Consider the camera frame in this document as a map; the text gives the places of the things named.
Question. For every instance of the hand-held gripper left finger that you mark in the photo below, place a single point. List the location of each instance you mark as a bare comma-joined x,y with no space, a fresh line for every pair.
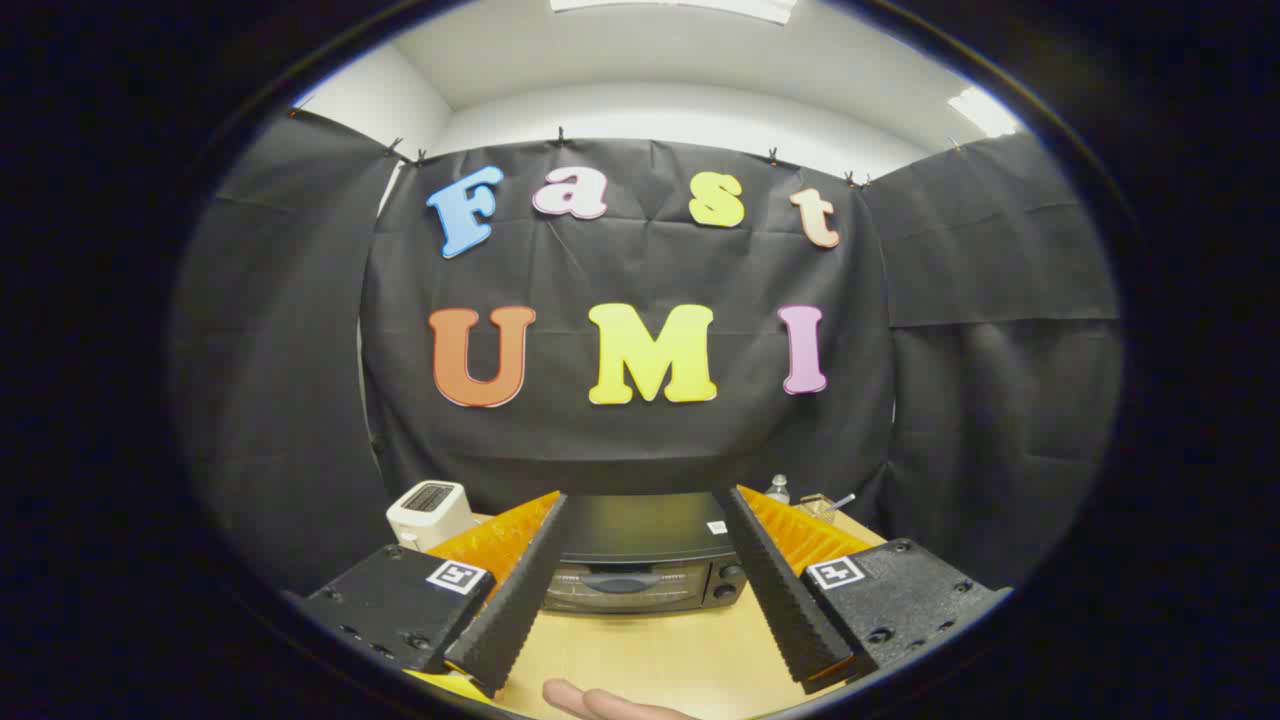
520,600

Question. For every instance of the ceiling light panel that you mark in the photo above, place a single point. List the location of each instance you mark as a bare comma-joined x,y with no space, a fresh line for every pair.
985,112

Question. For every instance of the clear bottle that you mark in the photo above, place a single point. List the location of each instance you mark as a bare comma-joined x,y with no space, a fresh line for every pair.
778,490

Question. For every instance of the white pop-up toaster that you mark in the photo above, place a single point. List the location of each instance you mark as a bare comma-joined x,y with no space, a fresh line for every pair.
428,515

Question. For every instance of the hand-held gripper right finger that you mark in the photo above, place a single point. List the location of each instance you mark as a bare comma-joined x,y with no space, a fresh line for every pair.
775,590

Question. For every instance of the black toaster oven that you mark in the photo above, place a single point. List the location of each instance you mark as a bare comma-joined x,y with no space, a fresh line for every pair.
640,535

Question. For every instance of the metal utensil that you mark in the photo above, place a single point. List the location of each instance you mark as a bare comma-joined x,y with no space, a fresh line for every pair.
843,501

